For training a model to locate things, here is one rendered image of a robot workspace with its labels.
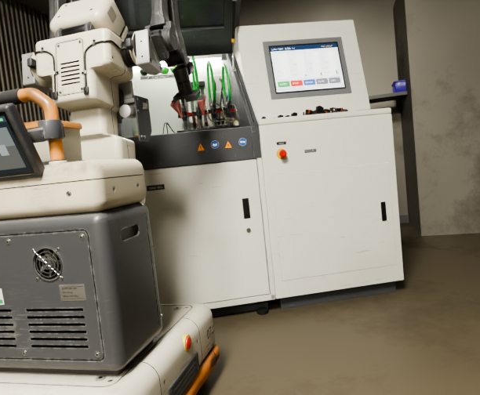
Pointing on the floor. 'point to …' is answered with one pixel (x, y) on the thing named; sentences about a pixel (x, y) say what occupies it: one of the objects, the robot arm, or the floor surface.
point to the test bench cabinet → (260, 303)
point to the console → (325, 179)
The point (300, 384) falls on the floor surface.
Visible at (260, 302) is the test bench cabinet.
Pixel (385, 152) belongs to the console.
